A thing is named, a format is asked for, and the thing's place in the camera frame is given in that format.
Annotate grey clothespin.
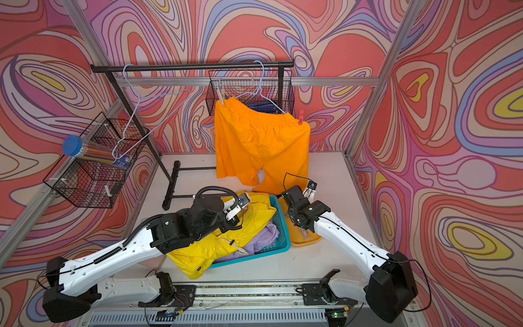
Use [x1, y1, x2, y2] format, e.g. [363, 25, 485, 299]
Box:
[298, 228, 309, 242]

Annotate lilac shorts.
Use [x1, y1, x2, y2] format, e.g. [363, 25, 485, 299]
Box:
[215, 221, 280, 263]

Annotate yellow shorts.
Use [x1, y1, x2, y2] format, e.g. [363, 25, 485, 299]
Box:
[167, 192, 276, 279]

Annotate light blue wire hanger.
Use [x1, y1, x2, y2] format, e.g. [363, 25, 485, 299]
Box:
[112, 63, 190, 162]

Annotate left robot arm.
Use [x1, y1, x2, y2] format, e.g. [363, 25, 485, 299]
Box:
[42, 186, 251, 323]

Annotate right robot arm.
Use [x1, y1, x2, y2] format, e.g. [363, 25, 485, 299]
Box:
[279, 185, 419, 323]

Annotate orange shorts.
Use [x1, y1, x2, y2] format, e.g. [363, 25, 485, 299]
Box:
[215, 98, 311, 194]

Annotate yellow plastic tray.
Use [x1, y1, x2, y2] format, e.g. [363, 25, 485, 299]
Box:
[279, 196, 321, 247]

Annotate teal plastic basket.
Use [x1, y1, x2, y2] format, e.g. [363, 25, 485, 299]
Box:
[209, 195, 291, 269]

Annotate black clothes rack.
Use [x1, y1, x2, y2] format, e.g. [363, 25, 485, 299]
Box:
[90, 60, 295, 212]

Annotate red clothespin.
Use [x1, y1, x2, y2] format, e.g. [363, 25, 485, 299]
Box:
[298, 110, 304, 125]

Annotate beige clothespin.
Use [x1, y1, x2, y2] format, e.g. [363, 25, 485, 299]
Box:
[217, 83, 225, 106]

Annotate blue capped pencil tube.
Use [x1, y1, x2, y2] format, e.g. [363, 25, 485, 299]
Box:
[62, 136, 132, 169]

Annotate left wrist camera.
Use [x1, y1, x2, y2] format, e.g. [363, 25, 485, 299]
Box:
[223, 193, 251, 221]

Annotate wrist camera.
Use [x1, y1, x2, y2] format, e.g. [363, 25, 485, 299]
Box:
[303, 180, 317, 203]
[223, 193, 251, 221]

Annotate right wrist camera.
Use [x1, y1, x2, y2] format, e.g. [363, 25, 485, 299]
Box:
[303, 180, 317, 203]

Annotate black wire basket back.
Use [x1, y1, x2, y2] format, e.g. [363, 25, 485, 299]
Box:
[206, 68, 295, 116]

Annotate black wire basket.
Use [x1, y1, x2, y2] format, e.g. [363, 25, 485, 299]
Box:
[44, 113, 145, 208]
[206, 68, 295, 116]

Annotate black wire basket left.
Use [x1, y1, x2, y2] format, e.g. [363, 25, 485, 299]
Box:
[44, 113, 145, 208]

